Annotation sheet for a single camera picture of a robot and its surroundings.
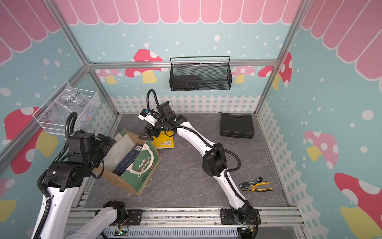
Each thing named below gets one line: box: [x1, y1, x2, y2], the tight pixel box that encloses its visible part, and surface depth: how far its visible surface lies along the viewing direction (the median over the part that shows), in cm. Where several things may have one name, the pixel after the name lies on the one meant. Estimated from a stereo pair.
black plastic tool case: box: [220, 113, 255, 139], surface depth 112 cm
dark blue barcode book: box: [112, 144, 144, 177], surface depth 85 cm
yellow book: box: [152, 130, 175, 149], surface depth 101 cm
